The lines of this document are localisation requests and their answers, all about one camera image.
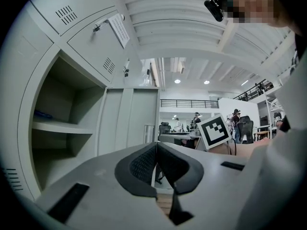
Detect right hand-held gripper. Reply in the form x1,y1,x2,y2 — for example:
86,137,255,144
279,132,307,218
196,113,233,151

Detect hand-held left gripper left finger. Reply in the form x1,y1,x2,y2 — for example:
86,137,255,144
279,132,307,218
35,141,176,230

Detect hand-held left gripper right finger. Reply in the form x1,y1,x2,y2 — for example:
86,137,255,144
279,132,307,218
157,141,250,230

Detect person's right forearm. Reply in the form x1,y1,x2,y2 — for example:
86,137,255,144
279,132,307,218
211,137,273,158

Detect blue item on locker shelf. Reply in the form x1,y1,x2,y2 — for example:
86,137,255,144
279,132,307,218
33,110,53,119

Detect grey metal locker cabinet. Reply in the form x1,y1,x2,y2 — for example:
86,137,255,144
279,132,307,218
0,0,161,202

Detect silver locker door latch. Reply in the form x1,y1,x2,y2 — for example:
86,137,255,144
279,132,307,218
122,58,130,78
92,17,109,33

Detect grey locker door with note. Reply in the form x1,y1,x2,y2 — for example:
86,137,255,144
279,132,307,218
66,8,135,84

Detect grey vented locker door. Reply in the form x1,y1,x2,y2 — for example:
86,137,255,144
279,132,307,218
29,0,118,36

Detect black mesh office chair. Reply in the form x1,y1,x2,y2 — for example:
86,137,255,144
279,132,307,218
159,121,172,136
237,115,255,144

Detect grey office desk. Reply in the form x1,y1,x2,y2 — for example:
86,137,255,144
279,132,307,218
158,131,202,149

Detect black mezzanine railing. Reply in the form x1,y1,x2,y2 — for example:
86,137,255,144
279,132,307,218
160,99,220,109
233,79,274,102

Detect white shelving rack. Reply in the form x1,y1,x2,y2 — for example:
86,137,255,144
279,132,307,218
264,90,286,139

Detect person's head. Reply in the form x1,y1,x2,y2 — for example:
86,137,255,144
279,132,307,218
215,0,303,35

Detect white paper note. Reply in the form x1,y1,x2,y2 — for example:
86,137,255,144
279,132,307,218
107,13,131,49

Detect black cable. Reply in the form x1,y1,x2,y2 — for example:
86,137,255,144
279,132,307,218
227,138,237,156

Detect black head-worn camera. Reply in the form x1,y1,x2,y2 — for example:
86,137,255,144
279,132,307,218
203,0,225,23

